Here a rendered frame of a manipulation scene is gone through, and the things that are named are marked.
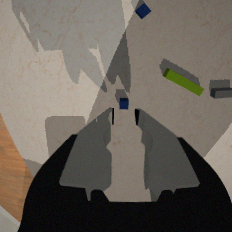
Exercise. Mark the grey rectangular block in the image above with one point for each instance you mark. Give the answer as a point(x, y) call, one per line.
point(221, 92)

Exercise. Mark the lime green rod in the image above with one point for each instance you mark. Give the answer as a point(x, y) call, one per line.
point(182, 81)

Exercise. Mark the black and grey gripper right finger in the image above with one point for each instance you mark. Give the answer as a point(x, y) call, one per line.
point(170, 163)

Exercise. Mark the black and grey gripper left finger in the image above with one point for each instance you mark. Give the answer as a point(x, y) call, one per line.
point(81, 164)

